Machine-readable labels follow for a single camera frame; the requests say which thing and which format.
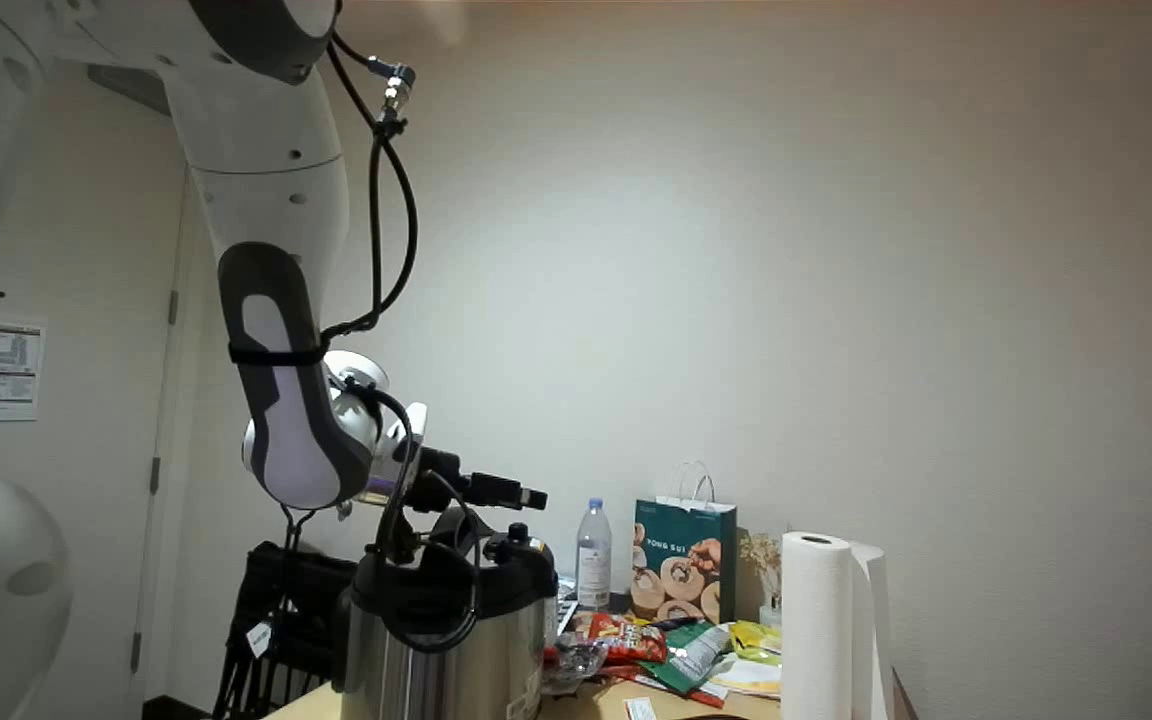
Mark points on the yellow wipes packet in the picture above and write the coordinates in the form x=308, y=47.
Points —
x=755, y=643

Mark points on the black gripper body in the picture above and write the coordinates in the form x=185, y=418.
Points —
x=428, y=483

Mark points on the red snack packet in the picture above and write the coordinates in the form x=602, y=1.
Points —
x=602, y=645

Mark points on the green paper gift bag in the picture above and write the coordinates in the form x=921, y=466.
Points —
x=685, y=557

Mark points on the black folding cart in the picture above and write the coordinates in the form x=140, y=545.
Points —
x=285, y=631

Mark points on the white paper towel roll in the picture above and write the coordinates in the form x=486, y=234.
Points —
x=833, y=631

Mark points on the black steel pressure cooker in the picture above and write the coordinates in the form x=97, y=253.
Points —
x=450, y=620

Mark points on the clear plastic water bottle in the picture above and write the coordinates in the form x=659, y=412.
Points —
x=593, y=557

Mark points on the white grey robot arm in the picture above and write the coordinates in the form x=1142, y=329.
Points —
x=116, y=113

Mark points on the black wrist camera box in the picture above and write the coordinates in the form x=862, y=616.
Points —
x=501, y=493

